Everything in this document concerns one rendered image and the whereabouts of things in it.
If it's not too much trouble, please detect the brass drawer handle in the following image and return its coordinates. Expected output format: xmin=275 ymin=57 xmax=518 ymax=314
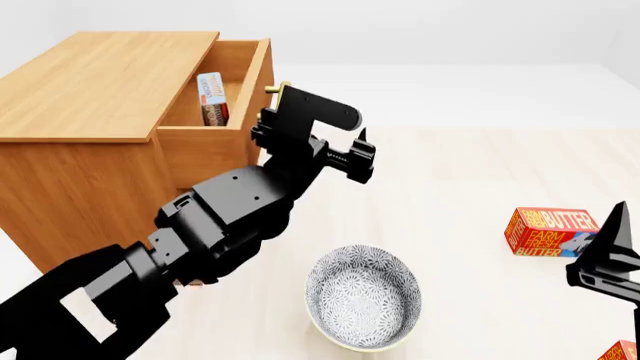
xmin=255 ymin=80 xmax=293 ymax=123

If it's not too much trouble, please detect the patterned black white bowl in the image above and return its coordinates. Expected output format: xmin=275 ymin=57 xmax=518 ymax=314
xmin=304 ymin=243 xmax=423 ymax=354

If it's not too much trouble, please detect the wooden cabinet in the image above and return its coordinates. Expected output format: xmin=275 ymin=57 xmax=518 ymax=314
xmin=0 ymin=30 xmax=276 ymax=276

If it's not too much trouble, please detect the red butter box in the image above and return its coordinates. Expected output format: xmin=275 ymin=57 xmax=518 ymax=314
xmin=596 ymin=339 xmax=640 ymax=360
xmin=503 ymin=206 xmax=602 ymax=258

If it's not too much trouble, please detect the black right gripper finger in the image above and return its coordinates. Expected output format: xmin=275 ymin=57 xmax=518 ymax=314
xmin=574 ymin=200 xmax=640 ymax=268

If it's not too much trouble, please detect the chocolate pudding box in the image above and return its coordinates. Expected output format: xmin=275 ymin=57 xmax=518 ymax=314
xmin=196 ymin=71 xmax=232 ymax=128

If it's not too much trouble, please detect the wooden cabinet drawer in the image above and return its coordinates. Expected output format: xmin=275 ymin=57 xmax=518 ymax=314
xmin=156 ymin=36 xmax=276 ymax=189

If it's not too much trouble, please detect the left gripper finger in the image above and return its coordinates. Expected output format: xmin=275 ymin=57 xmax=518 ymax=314
xmin=250 ymin=106 xmax=281 ymax=152
xmin=343 ymin=126 xmax=378 ymax=186

